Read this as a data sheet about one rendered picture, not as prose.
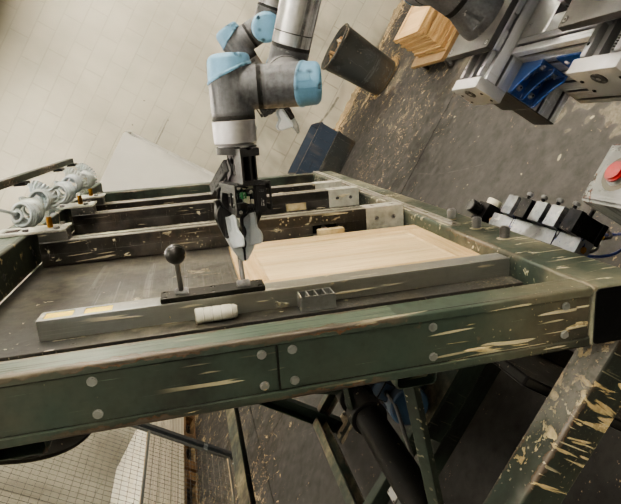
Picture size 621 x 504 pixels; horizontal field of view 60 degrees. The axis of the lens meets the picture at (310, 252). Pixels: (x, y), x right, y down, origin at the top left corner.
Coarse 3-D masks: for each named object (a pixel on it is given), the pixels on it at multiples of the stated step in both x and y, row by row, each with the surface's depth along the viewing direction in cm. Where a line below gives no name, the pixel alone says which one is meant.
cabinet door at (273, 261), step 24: (288, 240) 156; (312, 240) 154; (336, 240) 153; (360, 240) 151; (384, 240) 149; (408, 240) 147; (432, 240) 144; (264, 264) 133; (288, 264) 132; (312, 264) 130; (336, 264) 129; (360, 264) 128; (384, 264) 126
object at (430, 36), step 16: (416, 16) 429; (432, 16) 407; (400, 32) 449; (416, 32) 411; (432, 32) 410; (448, 32) 413; (416, 48) 446; (432, 48) 427; (448, 48) 416; (416, 64) 463; (448, 64) 422
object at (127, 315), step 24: (408, 264) 116; (432, 264) 115; (456, 264) 114; (480, 264) 115; (504, 264) 116; (288, 288) 106; (312, 288) 108; (336, 288) 109; (360, 288) 110; (384, 288) 111; (408, 288) 112; (48, 312) 102; (96, 312) 100; (120, 312) 100; (144, 312) 101; (168, 312) 102; (192, 312) 103; (240, 312) 105; (48, 336) 98; (72, 336) 99
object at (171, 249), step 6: (168, 246) 97; (174, 246) 96; (180, 246) 97; (168, 252) 96; (174, 252) 96; (180, 252) 96; (168, 258) 96; (174, 258) 96; (180, 258) 96; (174, 264) 97; (180, 270) 100; (180, 276) 101; (180, 282) 102; (180, 288) 103; (186, 288) 104; (180, 294) 103
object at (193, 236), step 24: (48, 216) 151; (264, 216) 166; (288, 216) 164; (312, 216) 165; (336, 216) 167; (360, 216) 169; (384, 216) 170; (48, 240) 150; (72, 240) 151; (96, 240) 153; (120, 240) 154; (144, 240) 156; (168, 240) 157; (192, 240) 159; (216, 240) 160; (264, 240) 164; (48, 264) 151
